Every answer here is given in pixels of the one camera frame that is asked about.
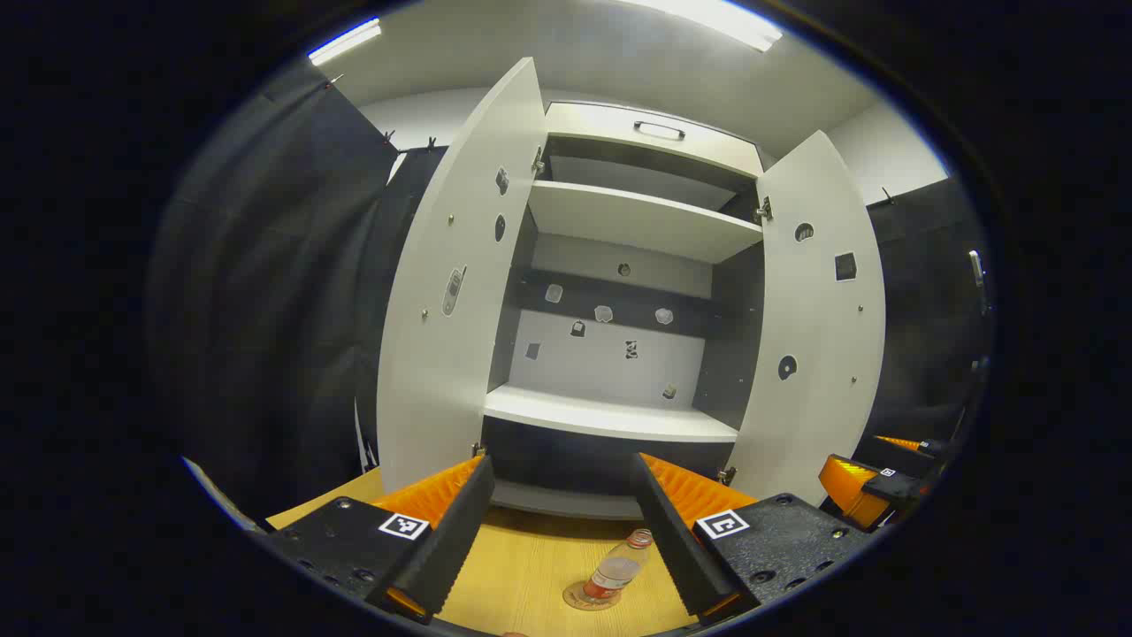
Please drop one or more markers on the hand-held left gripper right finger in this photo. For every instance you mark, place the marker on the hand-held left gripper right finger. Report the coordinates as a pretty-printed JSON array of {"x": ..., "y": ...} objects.
[{"x": 676, "y": 548}]

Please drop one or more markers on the black backdrop cloth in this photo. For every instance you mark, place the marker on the black backdrop cloth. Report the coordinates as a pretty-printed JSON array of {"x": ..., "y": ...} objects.
[{"x": 265, "y": 310}]

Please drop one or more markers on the clear plastic water bottle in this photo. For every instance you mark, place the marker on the clear plastic water bottle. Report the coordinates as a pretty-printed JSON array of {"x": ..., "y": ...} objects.
[{"x": 615, "y": 571}]

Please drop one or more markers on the white cabinet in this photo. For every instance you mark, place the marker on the white cabinet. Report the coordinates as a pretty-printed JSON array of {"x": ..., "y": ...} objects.
[{"x": 610, "y": 363}]

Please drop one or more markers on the white cabinet shelf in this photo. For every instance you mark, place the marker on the white cabinet shelf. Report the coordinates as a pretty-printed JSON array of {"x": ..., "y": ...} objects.
[
  {"x": 637, "y": 217},
  {"x": 610, "y": 414}
]

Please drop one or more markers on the wide ceiling light panel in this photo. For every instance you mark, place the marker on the wide ceiling light panel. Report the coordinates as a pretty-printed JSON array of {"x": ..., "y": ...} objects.
[{"x": 725, "y": 22}]

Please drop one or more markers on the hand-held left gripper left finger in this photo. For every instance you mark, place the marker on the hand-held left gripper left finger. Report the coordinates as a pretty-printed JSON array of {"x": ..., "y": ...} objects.
[{"x": 447, "y": 548}]

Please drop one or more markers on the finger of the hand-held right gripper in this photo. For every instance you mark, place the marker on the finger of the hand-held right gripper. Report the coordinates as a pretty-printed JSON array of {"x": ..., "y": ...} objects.
[
  {"x": 902, "y": 442},
  {"x": 849, "y": 491}
]

